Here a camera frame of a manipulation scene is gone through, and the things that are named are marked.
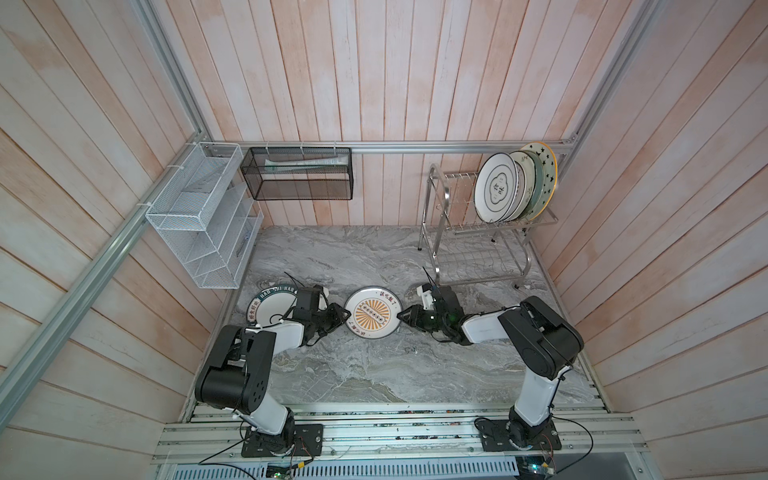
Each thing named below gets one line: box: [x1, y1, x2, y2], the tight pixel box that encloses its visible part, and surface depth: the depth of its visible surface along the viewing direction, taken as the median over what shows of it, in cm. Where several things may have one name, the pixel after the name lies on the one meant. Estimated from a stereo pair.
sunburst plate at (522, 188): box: [507, 160, 527, 223], surface depth 77 cm
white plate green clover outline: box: [473, 153, 519, 224], surface depth 85 cm
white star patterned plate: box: [521, 141, 558, 221], surface depth 77 cm
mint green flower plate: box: [522, 150, 544, 222], surface depth 75 cm
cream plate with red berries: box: [509, 150, 537, 221], surface depth 78 cm
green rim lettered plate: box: [246, 286, 298, 328], surface depth 100 cm
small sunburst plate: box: [344, 285, 403, 339], surface depth 99 cm
